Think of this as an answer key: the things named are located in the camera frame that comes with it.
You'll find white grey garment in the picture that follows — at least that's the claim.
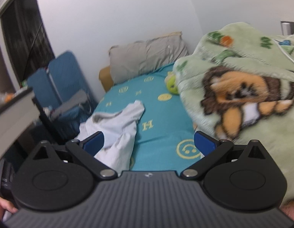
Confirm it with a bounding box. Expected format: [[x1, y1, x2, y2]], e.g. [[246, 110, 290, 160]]
[[76, 100, 145, 174]]

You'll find green plush toy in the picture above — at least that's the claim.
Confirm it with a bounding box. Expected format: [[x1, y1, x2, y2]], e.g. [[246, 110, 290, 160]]
[[164, 72, 178, 95]]

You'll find blue folding chair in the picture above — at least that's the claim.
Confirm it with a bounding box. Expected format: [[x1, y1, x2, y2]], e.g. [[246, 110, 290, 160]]
[[27, 51, 97, 139]]

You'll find white desk edge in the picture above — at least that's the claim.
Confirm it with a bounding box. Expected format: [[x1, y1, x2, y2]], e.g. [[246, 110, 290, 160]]
[[0, 88, 40, 159]]

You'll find teal patterned bed sheet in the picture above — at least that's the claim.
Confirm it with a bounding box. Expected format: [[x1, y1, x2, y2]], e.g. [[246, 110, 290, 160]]
[[95, 63, 204, 172]]

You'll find grey pillow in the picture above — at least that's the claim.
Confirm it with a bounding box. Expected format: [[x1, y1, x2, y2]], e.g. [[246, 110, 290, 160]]
[[109, 31, 189, 84]]

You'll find person's hand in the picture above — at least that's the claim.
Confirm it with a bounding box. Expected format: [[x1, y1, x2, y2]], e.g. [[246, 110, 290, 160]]
[[0, 197, 18, 220]]

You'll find tan headboard cushion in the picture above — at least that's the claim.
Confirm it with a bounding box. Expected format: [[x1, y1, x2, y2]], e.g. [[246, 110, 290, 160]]
[[99, 66, 114, 93]]

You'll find green lion fleece blanket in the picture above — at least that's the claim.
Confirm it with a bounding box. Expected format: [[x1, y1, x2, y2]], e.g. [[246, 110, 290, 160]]
[[173, 22, 294, 203]]

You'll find dark window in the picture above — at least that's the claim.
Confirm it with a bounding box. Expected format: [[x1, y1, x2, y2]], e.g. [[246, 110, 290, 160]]
[[0, 0, 55, 82]]

